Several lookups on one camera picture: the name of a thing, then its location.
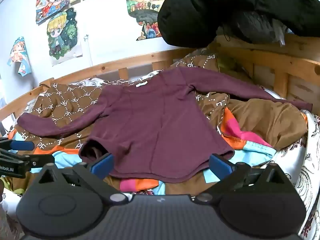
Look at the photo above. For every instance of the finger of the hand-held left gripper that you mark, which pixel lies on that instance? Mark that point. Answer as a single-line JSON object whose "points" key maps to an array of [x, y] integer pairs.
{"points": [[22, 145], [40, 160]]}

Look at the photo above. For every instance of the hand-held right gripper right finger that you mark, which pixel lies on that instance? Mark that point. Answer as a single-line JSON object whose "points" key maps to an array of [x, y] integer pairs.
{"points": [[220, 167]]}

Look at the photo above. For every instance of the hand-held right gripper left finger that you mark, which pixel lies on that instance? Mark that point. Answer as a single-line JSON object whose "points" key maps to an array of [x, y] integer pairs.
{"points": [[103, 167]]}

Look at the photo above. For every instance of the maroon long sleeve shirt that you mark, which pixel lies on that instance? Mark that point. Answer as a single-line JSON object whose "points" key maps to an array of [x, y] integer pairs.
{"points": [[150, 120]]}

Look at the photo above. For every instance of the yellow green cloth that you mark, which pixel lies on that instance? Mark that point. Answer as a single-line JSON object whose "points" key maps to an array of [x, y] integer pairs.
{"points": [[7, 183]]}

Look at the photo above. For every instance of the brown patterned blanket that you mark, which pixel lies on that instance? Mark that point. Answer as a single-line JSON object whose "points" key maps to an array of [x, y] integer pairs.
{"points": [[65, 100]]}

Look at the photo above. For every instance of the white floral bed sheet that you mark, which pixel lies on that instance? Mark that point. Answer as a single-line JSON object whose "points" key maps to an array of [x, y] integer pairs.
{"points": [[310, 180]]}

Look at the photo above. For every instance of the black puffer jacket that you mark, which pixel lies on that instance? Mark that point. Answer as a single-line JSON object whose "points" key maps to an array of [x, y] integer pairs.
{"points": [[200, 12]]}

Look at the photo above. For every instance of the small curled wall poster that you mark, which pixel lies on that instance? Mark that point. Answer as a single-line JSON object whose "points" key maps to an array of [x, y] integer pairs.
{"points": [[18, 52]]}

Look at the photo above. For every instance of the wooden bed frame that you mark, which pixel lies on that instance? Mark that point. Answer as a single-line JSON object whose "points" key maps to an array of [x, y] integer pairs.
{"points": [[140, 60]]}

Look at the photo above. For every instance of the white wall pipe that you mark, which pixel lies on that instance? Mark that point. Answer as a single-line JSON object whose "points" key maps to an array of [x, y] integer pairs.
{"points": [[89, 52]]}

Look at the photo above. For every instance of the blond figure wall poster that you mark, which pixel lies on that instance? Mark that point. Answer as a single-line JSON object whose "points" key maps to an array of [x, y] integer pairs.
{"points": [[60, 35]]}

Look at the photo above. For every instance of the red-haired figure wall poster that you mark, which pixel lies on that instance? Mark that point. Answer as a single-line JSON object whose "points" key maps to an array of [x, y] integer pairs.
{"points": [[52, 2]]}

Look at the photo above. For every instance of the landscape wall poster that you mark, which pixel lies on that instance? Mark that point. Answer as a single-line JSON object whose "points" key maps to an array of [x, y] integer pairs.
{"points": [[142, 7]]}

